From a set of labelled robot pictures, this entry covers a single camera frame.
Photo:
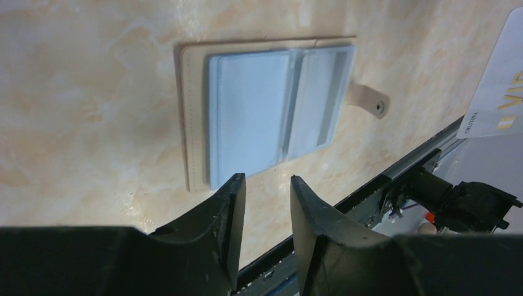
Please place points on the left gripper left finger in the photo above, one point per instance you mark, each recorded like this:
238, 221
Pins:
195, 254

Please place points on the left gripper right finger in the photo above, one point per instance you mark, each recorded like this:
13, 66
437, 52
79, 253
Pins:
454, 264

